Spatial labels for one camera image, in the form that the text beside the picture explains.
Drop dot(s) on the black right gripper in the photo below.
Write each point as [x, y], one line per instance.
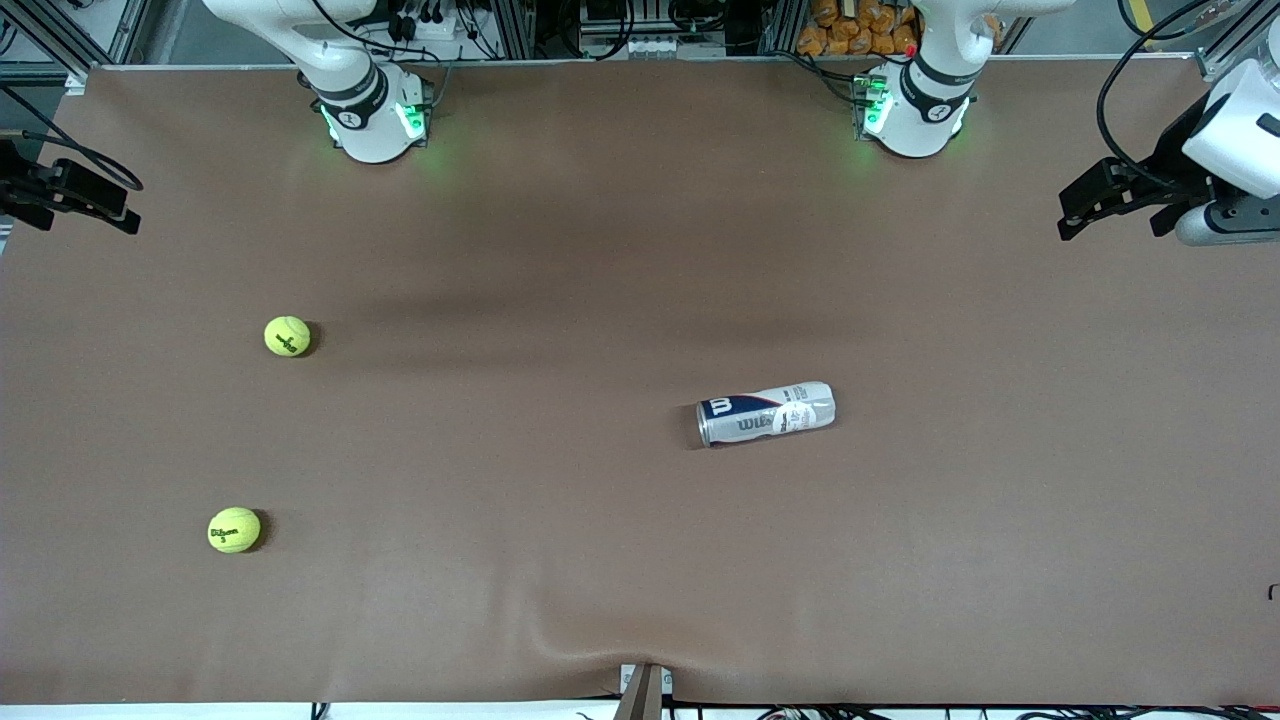
[28, 187]

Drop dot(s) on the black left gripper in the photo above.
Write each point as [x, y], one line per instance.
[1166, 160]

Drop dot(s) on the yellow Wilson tennis ball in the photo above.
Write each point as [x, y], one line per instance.
[233, 530]
[287, 336]

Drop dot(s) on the white blue tennis ball can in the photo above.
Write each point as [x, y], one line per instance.
[770, 412]

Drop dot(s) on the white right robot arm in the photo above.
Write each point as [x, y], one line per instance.
[370, 130]

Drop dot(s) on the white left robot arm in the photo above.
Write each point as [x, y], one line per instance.
[925, 120]

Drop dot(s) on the orange packaged goods pile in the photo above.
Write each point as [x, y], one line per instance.
[850, 30]

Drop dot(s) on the white power strip black plugs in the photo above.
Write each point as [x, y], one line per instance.
[430, 25]

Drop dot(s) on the white connector strip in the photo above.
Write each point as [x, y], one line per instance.
[650, 46]

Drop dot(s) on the brown table mat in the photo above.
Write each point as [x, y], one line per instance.
[600, 250]

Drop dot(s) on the aluminium frame profile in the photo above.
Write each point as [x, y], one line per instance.
[778, 30]
[1212, 66]
[515, 30]
[40, 72]

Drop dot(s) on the grey metal table bracket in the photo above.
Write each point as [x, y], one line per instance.
[645, 695]

